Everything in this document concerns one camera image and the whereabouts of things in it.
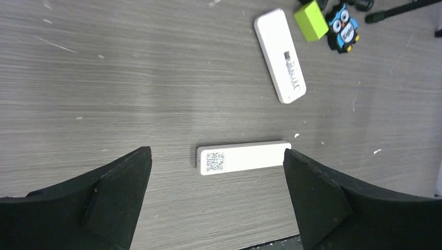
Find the black screw bolt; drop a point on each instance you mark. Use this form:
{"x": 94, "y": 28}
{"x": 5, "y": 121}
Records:
{"x": 361, "y": 5}

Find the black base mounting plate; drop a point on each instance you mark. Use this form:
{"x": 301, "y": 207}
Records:
{"x": 288, "y": 243}

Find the green block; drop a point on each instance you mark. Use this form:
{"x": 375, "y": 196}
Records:
{"x": 311, "y": 21}

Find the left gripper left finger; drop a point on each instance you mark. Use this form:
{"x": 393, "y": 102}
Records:
{"x": 95, "y": 210}

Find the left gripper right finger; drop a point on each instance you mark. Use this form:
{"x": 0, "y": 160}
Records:
{"x": 336, "y": 211}

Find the white remote control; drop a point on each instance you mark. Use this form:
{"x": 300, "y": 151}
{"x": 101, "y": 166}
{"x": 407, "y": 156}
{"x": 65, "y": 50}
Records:
{"x": 240, "y": 157}
{"x": 280, "y": 55}

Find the blue owl toy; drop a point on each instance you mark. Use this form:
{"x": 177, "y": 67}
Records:
{"x": 342, "y": 33}

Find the black perforated music stand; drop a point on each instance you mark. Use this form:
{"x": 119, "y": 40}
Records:
{"x": 383, "y": 14}

